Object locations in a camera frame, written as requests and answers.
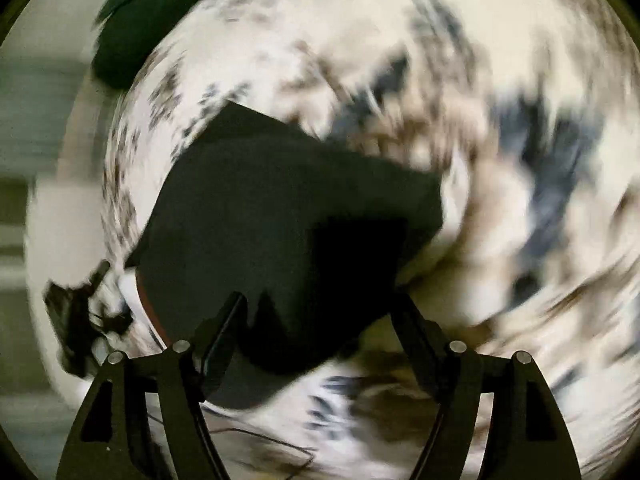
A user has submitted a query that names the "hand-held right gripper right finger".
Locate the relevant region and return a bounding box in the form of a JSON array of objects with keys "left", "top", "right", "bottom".
[{"left": 390, "top": 292, "right": 583, "bottom": 480}]

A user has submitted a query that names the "floral blanket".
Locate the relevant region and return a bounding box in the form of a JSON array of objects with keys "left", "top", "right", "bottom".
[{"left": 25, "top": 0, "right": 640, "bottom": 480}]

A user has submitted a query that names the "black sweater with white bands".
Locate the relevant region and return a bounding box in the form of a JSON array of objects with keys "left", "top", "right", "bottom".
[{"left": 120, "top": 101, "right": 446, "bottom": 411}]

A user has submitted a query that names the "dark green quilt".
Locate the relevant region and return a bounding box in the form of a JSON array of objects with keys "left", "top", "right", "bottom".
[{"left": 92, "top": 0, "right": 226, "bottom": 91}]

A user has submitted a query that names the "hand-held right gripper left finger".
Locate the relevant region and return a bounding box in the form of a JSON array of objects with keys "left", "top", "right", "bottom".
[{"left": 56, "top": 291, "right": 248, "bottom": 480}]

